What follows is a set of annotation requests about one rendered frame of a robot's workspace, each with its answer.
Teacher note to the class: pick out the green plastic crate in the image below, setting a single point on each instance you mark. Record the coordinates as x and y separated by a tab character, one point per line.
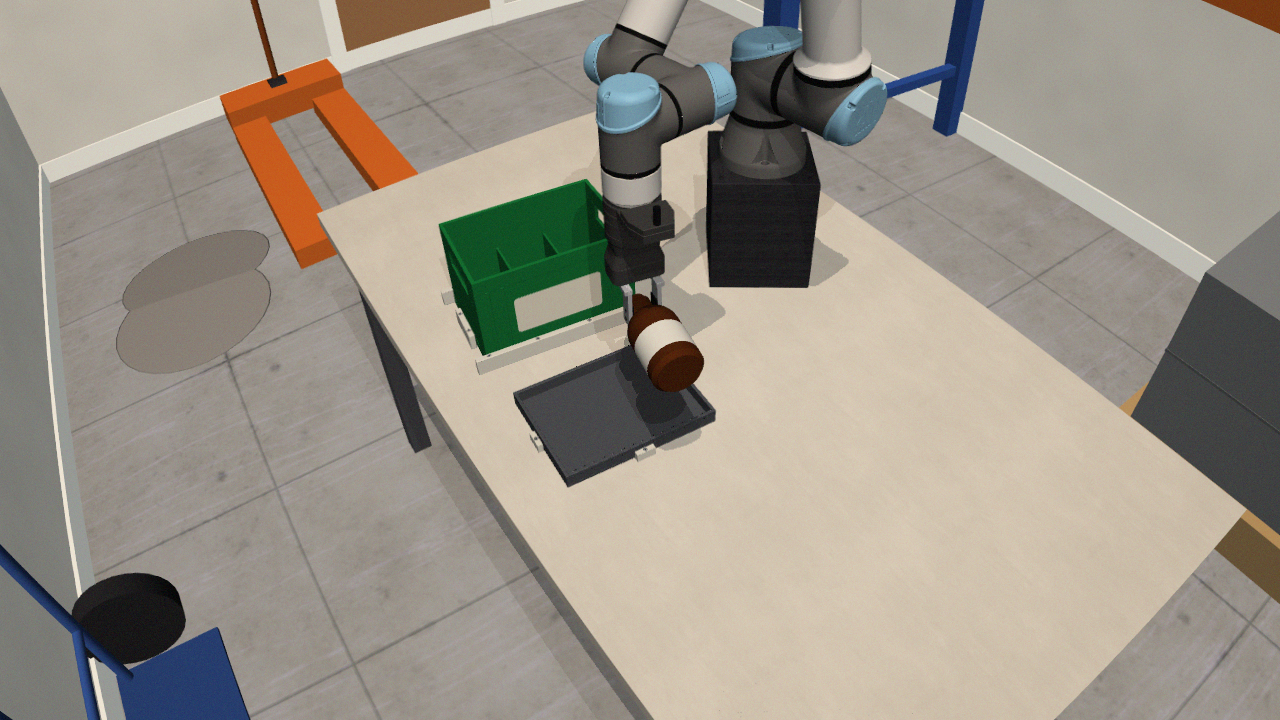
547	288

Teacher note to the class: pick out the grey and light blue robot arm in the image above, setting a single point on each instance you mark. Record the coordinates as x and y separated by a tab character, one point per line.
831	91

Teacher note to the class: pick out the brown bottle with white label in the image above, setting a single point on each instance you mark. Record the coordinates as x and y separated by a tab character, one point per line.
663	346

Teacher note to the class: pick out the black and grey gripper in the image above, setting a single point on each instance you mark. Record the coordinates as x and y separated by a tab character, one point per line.
632	216

